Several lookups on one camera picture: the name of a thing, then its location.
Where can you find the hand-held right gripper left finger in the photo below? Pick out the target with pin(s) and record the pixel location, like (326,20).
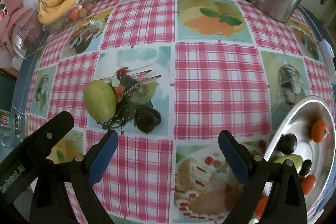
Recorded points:
(103,158)

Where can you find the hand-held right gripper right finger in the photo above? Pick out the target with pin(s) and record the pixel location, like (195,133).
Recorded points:
(233,158)

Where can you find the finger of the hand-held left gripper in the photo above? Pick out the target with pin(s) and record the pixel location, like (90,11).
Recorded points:
(52,130)

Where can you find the dark plum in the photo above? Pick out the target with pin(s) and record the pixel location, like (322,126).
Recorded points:
(147,119)
(305,167)
(287,144)

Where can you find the orange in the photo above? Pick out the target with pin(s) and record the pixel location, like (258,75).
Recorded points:
(308,183)
(319,130)
(261,207)
(74,13)

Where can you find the green jujube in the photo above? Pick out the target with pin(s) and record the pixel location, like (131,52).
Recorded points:
(298,161)
(99,100)
(55,26)

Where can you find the round steel plate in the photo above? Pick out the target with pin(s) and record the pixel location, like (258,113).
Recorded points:
(302,113)

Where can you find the clear glass mug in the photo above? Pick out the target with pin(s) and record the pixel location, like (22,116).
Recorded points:
(9,121)

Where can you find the pink checkered printed tablecloth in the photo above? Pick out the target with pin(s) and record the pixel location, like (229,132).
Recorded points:
(215,77)

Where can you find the pink flower bouquet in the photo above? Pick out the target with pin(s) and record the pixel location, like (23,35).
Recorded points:
(13,29)

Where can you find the brown kiwi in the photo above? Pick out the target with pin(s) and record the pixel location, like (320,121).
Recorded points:
(83,13)

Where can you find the clear plastic container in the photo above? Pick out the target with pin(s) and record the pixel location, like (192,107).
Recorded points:
(89,1)

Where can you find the white power strip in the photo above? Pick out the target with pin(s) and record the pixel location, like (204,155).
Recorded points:
(328,47)

